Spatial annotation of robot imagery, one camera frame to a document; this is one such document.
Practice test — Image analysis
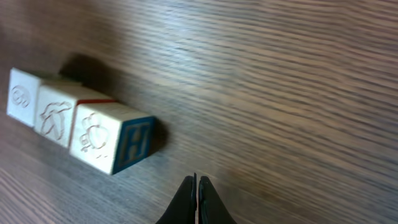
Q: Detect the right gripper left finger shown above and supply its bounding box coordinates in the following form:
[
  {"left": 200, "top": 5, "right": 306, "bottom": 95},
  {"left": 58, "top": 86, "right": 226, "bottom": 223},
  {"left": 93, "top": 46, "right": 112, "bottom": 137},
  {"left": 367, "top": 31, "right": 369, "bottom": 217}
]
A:
[{"left": 156, "top": 174, "right": 197, "bottom": 224}]

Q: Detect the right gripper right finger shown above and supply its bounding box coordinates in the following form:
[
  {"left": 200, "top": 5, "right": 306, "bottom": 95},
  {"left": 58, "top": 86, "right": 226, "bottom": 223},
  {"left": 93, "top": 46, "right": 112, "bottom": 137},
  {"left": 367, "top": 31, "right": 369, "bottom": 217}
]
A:
[{"left": 198, "top": 176, "right": 237, "bottom": 224}]

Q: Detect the blue H letter block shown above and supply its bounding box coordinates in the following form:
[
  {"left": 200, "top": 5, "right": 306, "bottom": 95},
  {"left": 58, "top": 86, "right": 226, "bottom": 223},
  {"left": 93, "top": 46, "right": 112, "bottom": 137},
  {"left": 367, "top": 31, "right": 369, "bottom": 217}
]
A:
[{"left": 69, "top": 103, "right": 155, "bottom": 175}]

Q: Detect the yellow edged wooden block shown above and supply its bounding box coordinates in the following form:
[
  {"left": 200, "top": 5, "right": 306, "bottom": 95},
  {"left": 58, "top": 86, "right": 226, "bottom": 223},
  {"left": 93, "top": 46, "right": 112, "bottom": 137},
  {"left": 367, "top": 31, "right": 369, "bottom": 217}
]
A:
[{"left": 6, "top": 67, "right": 63, "bottom": 128}]

